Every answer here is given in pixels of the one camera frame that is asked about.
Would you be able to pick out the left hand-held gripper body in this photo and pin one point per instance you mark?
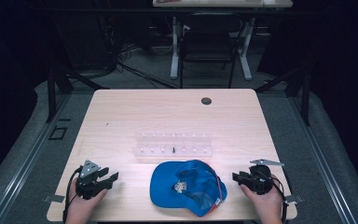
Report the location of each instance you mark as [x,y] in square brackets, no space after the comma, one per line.
[88,183]

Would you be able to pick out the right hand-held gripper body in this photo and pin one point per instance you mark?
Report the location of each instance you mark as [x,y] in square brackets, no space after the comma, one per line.
[259,180]

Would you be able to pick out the person's left hand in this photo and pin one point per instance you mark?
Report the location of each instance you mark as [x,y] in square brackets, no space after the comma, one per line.
[79,208]

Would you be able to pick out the person's right hand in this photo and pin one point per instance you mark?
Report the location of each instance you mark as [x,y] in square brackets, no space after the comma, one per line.
[268,207]

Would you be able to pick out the grey tape strip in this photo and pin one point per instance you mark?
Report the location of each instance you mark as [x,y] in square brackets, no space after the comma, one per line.
[294,199]
[54,198]

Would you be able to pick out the blue baseball cap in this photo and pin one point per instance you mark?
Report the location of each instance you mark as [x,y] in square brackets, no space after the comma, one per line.
[171,186]

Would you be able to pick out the clear acrylic peg rack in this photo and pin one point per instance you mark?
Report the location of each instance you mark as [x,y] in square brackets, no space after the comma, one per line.
[174,143]

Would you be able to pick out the round grey table grommet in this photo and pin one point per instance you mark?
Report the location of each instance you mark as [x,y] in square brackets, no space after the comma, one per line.
[206,100]

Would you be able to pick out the black metal stand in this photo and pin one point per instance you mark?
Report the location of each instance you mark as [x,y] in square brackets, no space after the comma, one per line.
[51,93]
[306,99]

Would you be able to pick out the black chair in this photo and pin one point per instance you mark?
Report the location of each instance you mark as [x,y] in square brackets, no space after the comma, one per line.
[208,46]

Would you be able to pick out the white-legged desk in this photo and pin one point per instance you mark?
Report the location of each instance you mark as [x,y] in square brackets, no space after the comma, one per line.
[214,3]

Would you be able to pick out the black floor socket frame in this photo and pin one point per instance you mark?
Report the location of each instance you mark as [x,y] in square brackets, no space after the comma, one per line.
[57,133]

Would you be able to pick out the aluminium floor rail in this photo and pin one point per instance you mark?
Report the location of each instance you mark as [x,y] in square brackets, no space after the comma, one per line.
[24,165]
[320,165]

